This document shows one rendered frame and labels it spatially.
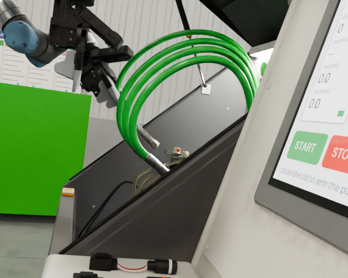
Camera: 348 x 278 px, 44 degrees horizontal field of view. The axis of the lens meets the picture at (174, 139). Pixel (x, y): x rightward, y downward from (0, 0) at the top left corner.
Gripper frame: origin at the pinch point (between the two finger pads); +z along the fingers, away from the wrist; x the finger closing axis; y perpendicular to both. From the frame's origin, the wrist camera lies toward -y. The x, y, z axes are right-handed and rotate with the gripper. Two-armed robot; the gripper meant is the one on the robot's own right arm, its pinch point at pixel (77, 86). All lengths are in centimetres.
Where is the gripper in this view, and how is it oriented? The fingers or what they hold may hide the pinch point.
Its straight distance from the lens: 100.3
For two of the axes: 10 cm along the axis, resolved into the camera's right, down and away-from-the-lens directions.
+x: 2.1, 0.8, -9.7
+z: -1.3, 9.9, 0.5
